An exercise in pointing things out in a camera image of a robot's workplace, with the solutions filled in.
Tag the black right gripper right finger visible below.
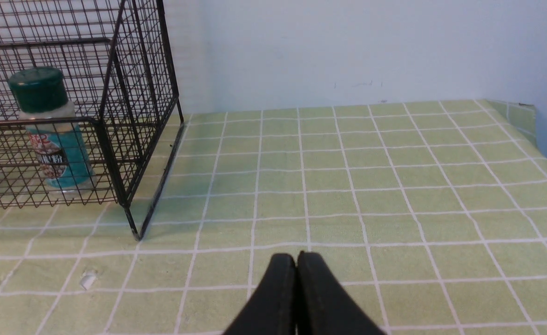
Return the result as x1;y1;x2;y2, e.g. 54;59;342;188
297;251;384;335

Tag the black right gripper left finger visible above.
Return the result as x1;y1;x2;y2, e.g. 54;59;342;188
224;253;296;335

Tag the small shaker bottle green cap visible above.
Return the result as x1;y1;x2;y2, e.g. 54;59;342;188
7;67;96;194

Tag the green checkered tablecloth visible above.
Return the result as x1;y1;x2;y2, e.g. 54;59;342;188
0;100;547;335

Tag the black wire mesh shelf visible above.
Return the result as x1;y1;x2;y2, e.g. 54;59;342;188
0;0;185;241

